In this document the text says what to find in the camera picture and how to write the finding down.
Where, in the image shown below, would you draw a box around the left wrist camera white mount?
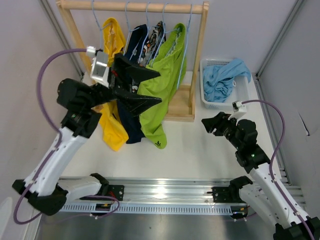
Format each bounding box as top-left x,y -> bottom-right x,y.
86,46 -> 110,88

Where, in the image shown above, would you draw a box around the light blue shorts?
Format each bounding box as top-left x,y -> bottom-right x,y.
203,58 -> 251,103

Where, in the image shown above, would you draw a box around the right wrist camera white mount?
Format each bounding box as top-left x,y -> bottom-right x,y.
228,101 -> 247,120

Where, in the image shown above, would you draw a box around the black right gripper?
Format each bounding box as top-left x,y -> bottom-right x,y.
201,111 -> 243,151

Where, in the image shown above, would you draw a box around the blue hanger of yellow shorts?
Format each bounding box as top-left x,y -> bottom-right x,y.
91,0 -> 112,66

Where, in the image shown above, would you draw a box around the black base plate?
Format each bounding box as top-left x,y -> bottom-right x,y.
99,184 -> 125,201
206,186 -> 244,203

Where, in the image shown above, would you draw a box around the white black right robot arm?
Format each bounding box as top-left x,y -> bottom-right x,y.
201,112 -> 320,240

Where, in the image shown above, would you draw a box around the blue hanger of camouflage shorts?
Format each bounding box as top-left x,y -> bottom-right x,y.
138,2 -> 165,67

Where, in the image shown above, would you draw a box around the white plastic basket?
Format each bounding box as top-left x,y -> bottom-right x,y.
200,58 -> 250,111

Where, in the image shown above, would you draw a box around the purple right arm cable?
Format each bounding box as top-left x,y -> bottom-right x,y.
243,99 -> 316,240

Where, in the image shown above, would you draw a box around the wooden clothes rack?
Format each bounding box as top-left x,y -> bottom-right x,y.
56,0 -> 210,122

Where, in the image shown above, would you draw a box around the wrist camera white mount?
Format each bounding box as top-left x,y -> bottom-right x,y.
228,101 -> 247,120
86,46 -> 110,88

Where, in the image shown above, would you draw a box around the blue hanger of navy shorts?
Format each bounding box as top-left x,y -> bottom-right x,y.
123,1 -> 139,61

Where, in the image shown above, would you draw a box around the yellow shorts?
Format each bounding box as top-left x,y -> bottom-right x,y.
99,17 -> 129,152

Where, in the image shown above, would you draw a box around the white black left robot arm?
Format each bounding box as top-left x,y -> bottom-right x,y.
12,49 -> 162,216

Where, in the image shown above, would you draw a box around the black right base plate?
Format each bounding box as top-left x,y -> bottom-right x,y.
206,186 -> 244,203

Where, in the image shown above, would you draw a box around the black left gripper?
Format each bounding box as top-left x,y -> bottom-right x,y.
85,52 -> 163,115

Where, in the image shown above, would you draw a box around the camouflage patterned shorts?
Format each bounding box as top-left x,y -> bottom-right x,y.
129,20 -> 167,95

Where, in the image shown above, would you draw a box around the slotted grey cable duct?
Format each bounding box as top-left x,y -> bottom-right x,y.
59,202 -> 249,216

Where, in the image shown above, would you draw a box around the lime green shorts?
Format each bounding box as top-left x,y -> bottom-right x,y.
137,23 -> 187,149

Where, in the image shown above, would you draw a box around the aluminium mounting rail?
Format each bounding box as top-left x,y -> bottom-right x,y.
33,177 -> 307,206

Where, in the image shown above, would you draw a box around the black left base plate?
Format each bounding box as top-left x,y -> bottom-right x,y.
99,184 -> 125,201

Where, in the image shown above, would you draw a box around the blue hanger of green shorts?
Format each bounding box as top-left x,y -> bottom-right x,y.
146,2 -> 181,68

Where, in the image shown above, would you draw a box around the navy blue shorts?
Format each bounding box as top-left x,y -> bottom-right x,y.
117,24 -> 148,144

